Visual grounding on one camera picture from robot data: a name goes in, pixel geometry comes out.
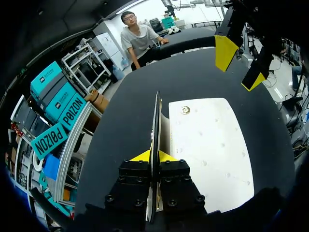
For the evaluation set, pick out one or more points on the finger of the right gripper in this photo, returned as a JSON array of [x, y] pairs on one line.
[[258, 70], [225, 48]]

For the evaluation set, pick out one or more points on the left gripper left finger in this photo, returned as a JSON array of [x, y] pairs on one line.
[[130, 183]]

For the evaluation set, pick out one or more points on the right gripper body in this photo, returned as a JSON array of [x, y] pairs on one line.
[[265, 21]]

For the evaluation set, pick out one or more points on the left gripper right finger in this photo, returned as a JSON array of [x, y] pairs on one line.
[[177, 186]]

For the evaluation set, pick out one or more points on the white bag with black flap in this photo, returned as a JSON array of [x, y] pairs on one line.
[[207, 149]]

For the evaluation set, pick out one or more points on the person's legs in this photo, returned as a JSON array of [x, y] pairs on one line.
[[297, 77]]

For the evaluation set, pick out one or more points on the person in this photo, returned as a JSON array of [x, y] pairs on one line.
[[137, 41]]

